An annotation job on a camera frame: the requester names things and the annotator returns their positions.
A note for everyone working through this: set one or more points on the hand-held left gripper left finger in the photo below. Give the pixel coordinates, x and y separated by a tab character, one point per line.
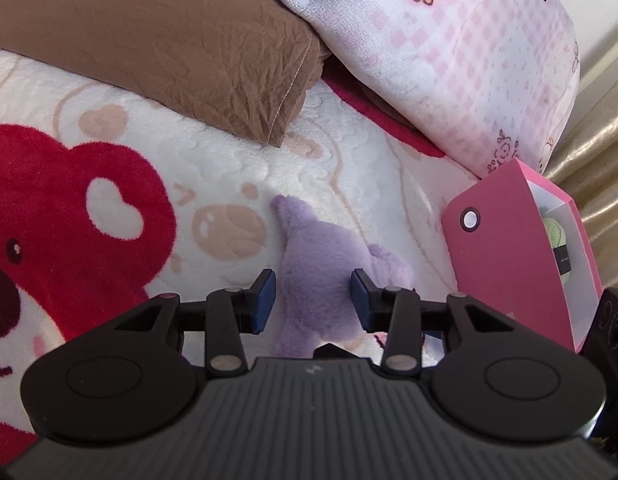
264	305

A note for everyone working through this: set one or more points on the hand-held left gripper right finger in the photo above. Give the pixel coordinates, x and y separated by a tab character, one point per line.
361	305

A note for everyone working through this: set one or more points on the purple plush toy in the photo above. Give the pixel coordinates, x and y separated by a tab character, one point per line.
314	270

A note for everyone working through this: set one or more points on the green yarn ball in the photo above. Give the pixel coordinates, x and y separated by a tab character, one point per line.
556	240

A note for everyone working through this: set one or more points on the pink cardboard box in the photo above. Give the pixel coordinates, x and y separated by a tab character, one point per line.
504	260

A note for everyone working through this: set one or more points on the gold curtain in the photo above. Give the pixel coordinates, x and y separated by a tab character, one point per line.
599	160

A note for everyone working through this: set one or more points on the printed bear blanket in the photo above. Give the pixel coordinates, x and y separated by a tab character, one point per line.
89	210

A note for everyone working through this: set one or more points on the pink checked pillow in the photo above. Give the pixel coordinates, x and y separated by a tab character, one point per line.
439	60

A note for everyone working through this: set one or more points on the brown pillow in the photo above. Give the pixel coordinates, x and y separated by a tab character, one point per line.
164	35

